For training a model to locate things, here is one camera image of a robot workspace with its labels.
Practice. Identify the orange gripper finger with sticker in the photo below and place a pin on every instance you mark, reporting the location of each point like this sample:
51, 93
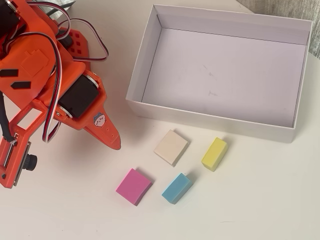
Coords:
105, 130

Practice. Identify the orange gripper black servo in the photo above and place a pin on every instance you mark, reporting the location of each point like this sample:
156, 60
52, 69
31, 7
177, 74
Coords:
80, 99

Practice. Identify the pink cuboid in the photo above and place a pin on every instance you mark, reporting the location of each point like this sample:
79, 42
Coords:
132, 186

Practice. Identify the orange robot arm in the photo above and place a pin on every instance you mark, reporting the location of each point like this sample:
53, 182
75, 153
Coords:
37, 22

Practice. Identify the cream cuboid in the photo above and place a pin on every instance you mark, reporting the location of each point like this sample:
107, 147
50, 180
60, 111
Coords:
171, 147

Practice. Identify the blue cuboid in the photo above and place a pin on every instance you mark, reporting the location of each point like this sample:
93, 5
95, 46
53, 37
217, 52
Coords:
176, 188

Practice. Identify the yellow cuboid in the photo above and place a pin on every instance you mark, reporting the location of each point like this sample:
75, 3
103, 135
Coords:
214, 155

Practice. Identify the white cardboard bin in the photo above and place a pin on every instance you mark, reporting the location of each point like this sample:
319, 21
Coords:
220, 75

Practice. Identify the grey striped fabric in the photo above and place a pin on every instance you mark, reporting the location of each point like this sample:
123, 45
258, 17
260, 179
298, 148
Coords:
66, 3

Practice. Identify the wrist camera in orange mount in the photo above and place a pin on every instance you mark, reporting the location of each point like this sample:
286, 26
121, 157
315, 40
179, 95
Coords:
17, 150

